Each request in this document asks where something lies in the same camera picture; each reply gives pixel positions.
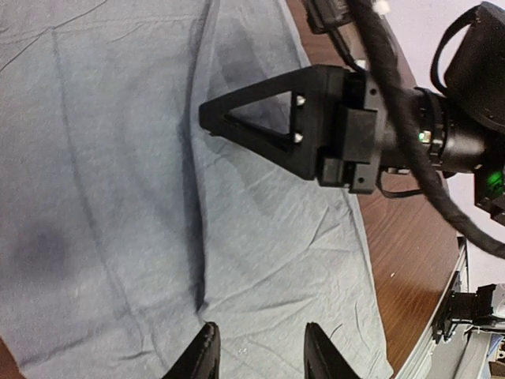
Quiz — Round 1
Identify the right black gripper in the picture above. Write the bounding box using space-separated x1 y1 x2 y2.
317 69 504 196

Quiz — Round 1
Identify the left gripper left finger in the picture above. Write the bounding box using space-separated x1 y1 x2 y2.
163 322 220 379

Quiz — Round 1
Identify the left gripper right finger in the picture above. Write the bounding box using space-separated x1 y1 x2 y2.
304 322 359 379

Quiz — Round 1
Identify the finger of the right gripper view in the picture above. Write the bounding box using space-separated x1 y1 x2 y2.
198 65 346 181

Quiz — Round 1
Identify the grey long sleeve shirt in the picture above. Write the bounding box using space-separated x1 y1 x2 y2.
1 1 393 378

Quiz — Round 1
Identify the aluminium front rail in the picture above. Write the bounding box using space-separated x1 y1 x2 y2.
395 235 469 378

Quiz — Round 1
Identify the right black cable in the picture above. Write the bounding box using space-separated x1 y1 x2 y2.
346 0 505 261

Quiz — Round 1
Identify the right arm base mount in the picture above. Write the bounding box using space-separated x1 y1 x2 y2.
432 283 504 343

